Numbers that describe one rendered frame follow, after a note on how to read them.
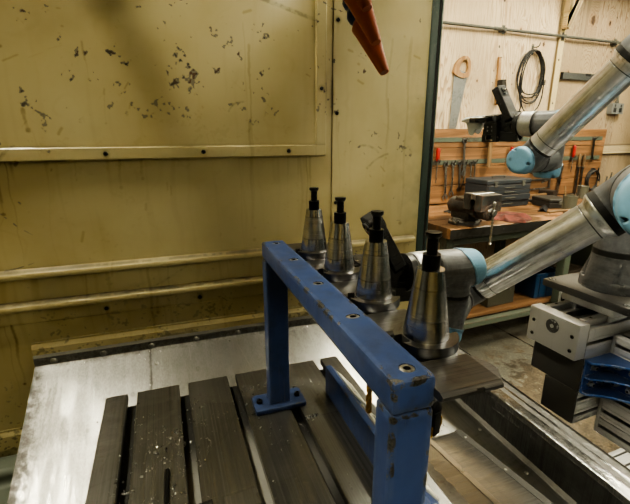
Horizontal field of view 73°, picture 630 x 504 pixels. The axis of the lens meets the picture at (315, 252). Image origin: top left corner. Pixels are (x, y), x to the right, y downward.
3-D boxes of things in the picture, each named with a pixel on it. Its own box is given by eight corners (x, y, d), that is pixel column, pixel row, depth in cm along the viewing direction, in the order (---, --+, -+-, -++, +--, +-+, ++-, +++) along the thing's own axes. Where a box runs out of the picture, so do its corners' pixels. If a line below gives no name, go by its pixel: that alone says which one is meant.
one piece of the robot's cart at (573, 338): (625, 312, 124) (632, 283, 122) (678, 331, 112) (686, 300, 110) (525, 336, 110) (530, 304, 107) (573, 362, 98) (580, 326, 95)
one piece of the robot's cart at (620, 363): (603, 384, 105) (609, 352, 103) (641, 404, 97) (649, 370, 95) (578, 392, 102) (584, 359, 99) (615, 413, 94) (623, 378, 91)
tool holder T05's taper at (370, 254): (352, 288, 53) (353, 236, 52) (386, 287, 54) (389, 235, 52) (359, 302, 49) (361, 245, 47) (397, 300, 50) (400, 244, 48)
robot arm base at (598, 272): (603, 273, 117) (610, 238, 114) (664, 291, 104) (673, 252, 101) (564, 280, 111) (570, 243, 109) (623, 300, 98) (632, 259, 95)
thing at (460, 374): (472, 356, 41) (473, 349, 40) (514, 387, 36) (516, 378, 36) (408, 370, 38) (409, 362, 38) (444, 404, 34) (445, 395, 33)
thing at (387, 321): (410, 312, 51) (411, 306, 50) (437, 331, 46) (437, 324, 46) (357, 320, 48) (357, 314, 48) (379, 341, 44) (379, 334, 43)
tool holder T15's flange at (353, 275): (310, 280, 64) (310, 264, 63) (345, 274, 66) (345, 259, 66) (331, 294, 58) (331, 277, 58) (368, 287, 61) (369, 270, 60)
